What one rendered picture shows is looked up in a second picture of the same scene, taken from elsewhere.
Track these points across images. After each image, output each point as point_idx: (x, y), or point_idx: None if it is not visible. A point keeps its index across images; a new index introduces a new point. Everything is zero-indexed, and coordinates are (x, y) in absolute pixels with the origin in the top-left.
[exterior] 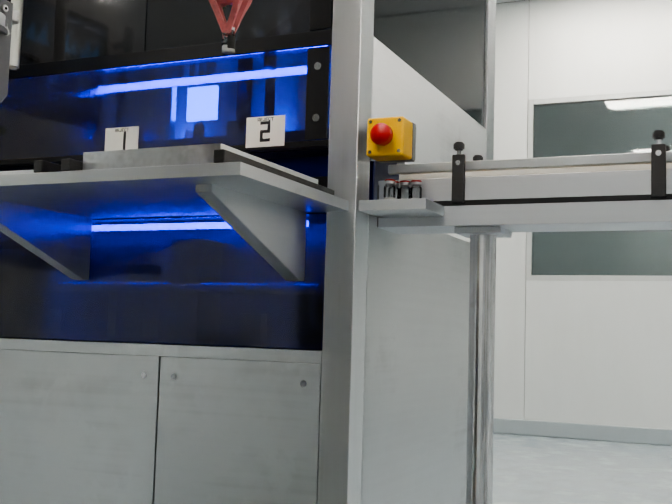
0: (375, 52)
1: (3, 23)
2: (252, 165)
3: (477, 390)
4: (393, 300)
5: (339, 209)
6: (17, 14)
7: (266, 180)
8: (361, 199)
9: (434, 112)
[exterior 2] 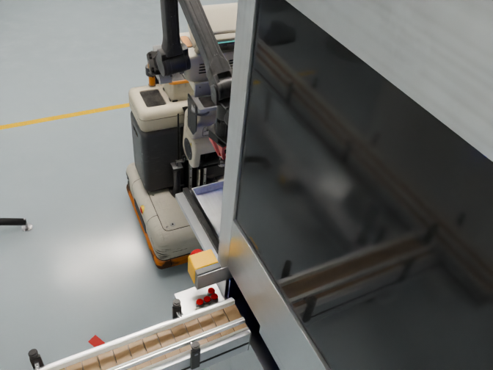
0: (233, 230)
1: (194, 111)
2: (191, 205)
3: None
4: (240, 366)
5: None
6: (198, 110)
7: (183, 211)
8: (218, 284)
9: (309, 366)
